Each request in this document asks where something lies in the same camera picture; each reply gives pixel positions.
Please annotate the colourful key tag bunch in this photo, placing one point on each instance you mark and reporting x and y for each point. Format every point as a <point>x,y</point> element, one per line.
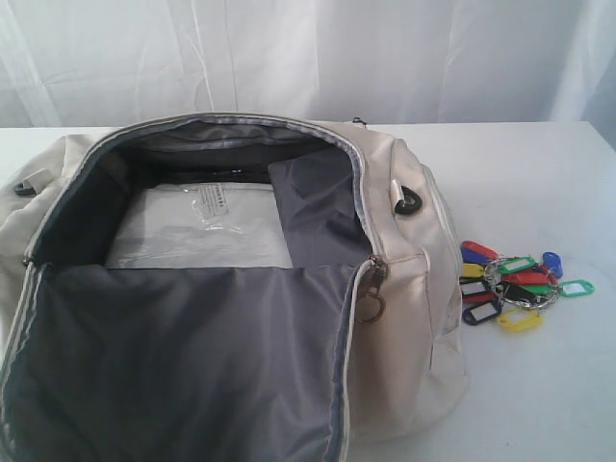
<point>513,291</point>

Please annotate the white backdrop curtain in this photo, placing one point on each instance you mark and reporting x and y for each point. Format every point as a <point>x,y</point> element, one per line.
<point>79,63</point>

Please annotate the white plastic packet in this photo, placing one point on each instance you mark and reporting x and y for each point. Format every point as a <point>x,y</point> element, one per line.
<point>206,225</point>

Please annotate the cream duffel bag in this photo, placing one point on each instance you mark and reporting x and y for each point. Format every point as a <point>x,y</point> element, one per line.
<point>225,364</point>

